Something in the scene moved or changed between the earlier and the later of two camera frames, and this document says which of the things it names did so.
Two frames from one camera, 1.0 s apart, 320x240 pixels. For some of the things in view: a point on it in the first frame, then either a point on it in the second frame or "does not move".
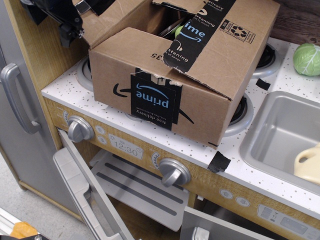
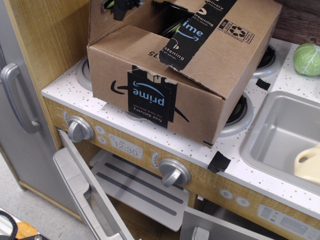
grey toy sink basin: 277,127 does not move
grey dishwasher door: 198,225 does not move
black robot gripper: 65,12 → 120,7
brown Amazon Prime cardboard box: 176,64 does not move
